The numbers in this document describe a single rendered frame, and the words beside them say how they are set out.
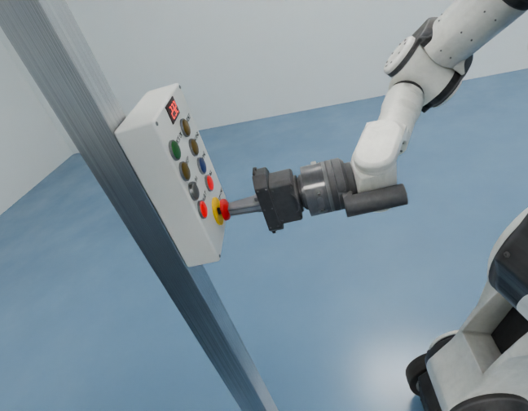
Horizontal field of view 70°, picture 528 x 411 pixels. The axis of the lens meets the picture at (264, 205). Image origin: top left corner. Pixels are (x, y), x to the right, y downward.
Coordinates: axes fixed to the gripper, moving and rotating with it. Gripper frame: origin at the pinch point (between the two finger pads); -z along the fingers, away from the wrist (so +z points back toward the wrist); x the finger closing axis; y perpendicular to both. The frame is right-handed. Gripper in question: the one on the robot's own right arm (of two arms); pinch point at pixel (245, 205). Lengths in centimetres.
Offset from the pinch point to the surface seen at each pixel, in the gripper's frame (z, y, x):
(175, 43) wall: -86, 297, 11
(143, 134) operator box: -7.3, -8.4, -20.3
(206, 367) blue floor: -49, 33, 94
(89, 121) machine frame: -13.4, -8.4, -23.9
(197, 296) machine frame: -12.3, -8.4, 11.4
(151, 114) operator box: -6.4, -5.3, -21.6
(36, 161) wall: -268, 286, 75
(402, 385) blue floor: 24, 15, 94
